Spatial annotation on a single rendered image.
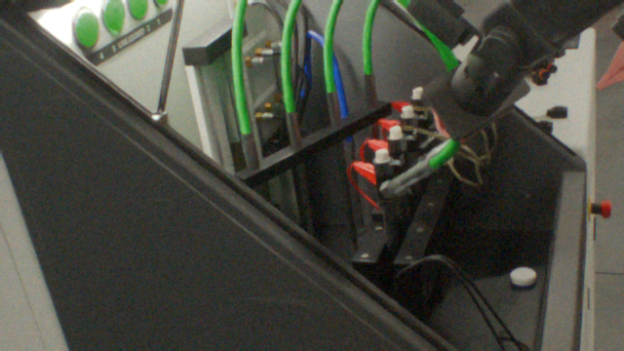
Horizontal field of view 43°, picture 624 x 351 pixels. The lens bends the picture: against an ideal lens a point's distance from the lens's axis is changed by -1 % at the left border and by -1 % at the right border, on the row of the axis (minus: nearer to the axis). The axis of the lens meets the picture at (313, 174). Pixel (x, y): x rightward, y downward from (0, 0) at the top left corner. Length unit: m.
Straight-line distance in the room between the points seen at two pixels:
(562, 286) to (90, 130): 0.64
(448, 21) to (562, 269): 0.51
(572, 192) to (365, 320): 0.62
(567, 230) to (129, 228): 0.67
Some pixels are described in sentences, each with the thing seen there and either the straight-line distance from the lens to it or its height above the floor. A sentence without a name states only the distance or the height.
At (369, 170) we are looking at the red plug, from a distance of 1.14.
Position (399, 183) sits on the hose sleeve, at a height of 1.14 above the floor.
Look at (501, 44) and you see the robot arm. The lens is 0.68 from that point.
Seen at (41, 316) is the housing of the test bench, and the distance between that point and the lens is 1.02.
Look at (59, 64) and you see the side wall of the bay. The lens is 0.83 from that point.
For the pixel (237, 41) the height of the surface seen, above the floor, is 1.30.
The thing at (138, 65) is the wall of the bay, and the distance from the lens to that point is 1.07.
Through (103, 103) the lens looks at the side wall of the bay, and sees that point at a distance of 0.81.
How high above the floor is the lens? 1.58
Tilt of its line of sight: 25 degrees down
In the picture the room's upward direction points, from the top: 9 degrees counter-clockwise
